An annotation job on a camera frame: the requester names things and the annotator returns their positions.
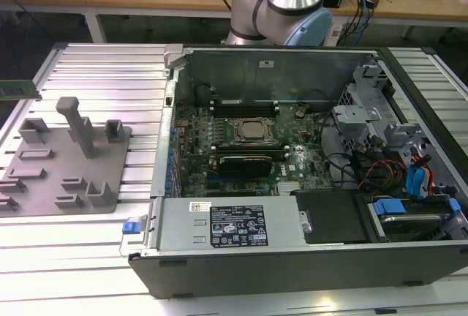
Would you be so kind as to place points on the green RAM stick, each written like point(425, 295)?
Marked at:
point(18, 91)

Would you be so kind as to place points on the black RAM slot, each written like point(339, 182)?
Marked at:
point(248, 147)
point(245, 101)
point(248, 144)
point(245, 113)
point(245, 108)
point(245, 104)

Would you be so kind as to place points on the silver CPU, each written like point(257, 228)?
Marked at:
point(253, 129)

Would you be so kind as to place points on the CPU socket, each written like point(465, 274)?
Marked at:
point(272, 140)

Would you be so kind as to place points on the green motherboard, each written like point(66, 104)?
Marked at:
point(303, 147)

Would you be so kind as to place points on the round coin cell battery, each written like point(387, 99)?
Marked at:
point(300, 113)

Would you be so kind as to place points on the silver chipset heatsink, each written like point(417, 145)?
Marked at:
point(290, 187)

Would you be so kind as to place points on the grey power supply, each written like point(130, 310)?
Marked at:
point(183, 228)

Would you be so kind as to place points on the grey plastic case latch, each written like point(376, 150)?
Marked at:
point(172, 56)

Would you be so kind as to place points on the black plastic bay cover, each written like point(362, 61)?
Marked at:
point(329, 217)

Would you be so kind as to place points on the silver metal drive cage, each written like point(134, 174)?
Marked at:
point(365, 111)

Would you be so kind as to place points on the blue case latch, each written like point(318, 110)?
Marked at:
point(130, 228)

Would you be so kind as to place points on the black PC case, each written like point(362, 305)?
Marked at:
point(256, 275)

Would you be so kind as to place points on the grey parts rack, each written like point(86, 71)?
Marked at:
point(73, 169)

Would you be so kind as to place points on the hard disk in blue carrier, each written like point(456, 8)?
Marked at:
point(391, 207)

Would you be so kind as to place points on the small black adapter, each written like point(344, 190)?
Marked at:
point(371, 1)

